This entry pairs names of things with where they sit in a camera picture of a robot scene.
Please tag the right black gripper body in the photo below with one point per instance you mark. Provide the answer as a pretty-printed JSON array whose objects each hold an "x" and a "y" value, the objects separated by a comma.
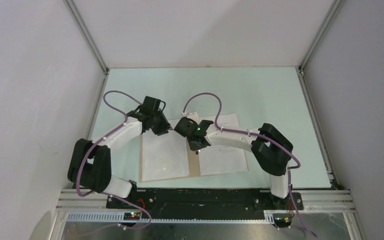
[{"x": 195, "y": 147}]

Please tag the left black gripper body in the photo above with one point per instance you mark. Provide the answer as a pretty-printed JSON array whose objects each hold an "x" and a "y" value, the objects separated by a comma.
[{"x": 160, "y": 124}]

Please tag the printed white paper sheet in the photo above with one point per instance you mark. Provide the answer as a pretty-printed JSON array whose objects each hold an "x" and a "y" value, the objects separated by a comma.
[{"x": 220, "y": 159}]

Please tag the brown cardboard folder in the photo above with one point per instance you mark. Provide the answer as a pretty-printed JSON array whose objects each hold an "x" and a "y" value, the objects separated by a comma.
[{"x": 193, "y": 161}]

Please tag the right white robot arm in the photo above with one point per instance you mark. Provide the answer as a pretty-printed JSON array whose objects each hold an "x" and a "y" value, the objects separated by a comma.
[{"x": 269, "y": 147}]

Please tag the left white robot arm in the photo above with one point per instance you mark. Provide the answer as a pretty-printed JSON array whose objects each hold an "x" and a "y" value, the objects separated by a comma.
[{"x": 91, "y": 161}]

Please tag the left circuit board with LEDs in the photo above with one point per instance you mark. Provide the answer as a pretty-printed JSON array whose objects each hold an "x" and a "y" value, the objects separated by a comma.
[{"x": 132, "y": 216}]

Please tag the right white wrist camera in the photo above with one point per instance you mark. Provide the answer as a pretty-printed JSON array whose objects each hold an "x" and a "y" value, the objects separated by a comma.
[{"x": 191, "y": 115}]

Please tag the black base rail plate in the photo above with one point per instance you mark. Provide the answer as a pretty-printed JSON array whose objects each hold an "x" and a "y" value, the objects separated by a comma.
[{"x": 211, "y": 204}]

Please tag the aluminium frame rail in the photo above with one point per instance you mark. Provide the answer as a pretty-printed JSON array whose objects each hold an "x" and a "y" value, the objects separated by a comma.
[{"x": 69, "y": 200}]

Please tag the right circuit board with wires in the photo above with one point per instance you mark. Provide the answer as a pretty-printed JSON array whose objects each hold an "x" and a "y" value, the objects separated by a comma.
[{"x": 282, "y": 222}]

